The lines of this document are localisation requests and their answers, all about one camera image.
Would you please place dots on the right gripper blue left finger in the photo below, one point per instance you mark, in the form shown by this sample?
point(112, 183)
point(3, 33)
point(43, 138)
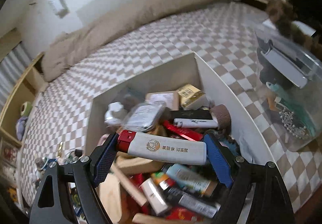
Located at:
point(103, 157)

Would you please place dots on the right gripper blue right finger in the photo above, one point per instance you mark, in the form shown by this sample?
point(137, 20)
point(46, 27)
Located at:
point(220, 158)

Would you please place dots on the white lighter red cap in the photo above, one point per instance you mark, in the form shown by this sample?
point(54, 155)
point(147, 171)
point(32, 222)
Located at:
point(164, 149)

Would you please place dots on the white round jar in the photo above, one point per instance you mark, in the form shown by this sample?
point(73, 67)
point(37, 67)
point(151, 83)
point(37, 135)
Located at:
point(115, 114)

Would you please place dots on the brown tape roll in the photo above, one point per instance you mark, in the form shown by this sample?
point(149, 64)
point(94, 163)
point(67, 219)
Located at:
point(221, 115)

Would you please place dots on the black lighter barcode label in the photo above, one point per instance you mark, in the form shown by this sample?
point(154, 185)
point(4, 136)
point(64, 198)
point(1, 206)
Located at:
point(178, 197)

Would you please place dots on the white black lighter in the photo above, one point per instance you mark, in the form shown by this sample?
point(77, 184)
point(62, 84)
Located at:
point(195, 123)

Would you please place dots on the clear plastic clamshell pack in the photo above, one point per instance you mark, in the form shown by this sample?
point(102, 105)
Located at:
point(144, 116)

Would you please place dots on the gold white small box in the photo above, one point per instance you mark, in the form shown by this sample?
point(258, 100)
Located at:
point(192, 98)

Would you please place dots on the silver tiara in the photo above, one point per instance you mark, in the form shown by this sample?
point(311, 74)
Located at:
point(293, 124)

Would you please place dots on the white cardboard shoe box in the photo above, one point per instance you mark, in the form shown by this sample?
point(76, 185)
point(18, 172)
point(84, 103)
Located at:
point(190, 69)

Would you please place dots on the purple plush toy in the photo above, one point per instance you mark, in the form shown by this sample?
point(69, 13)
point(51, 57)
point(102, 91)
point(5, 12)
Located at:
point(20, 127)

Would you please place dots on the framed picture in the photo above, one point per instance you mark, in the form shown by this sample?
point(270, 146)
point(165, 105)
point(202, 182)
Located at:
point(9, 156)

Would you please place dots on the green avocado plush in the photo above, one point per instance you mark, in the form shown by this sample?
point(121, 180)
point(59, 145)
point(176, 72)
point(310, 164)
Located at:
point(26, 108)

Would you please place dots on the wooden bedside shelf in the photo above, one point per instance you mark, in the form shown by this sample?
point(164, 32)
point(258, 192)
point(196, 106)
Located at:
point(27, 88)

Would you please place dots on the clear plastic storage bin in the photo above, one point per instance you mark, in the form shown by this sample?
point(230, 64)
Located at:
point(288, 77)

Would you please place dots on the checkered bed sheet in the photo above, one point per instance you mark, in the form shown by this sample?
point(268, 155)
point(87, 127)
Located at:
point(219, 35)

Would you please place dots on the grey curtain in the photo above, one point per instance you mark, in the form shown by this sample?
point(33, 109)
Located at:
point(11, 69)

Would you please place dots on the beige duvet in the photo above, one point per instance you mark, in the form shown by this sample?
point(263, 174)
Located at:
point(69, 49)

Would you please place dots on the hanging white paper bag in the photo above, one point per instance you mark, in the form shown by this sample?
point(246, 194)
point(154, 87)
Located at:
point(58, 7)

